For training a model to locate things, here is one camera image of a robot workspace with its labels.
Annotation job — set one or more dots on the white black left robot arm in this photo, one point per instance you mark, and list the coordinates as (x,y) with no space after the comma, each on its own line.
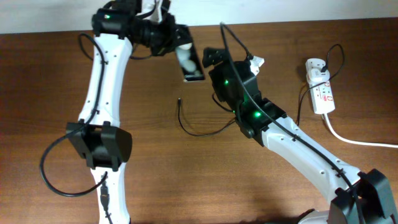
(97,135)

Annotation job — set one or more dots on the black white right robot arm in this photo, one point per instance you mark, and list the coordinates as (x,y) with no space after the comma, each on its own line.
(353,196)

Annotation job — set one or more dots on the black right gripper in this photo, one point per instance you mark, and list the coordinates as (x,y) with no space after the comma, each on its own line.
(222,56)

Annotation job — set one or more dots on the black smartphone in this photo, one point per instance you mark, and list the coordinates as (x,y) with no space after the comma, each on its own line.
(189,63)

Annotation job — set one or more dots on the white power strip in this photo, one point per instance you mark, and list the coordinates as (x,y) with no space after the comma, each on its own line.
(321,94)

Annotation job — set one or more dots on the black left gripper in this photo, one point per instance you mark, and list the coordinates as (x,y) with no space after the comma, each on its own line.
(173,37)

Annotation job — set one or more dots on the white usb charger adapter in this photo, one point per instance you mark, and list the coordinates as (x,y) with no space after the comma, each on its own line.
(316,76)

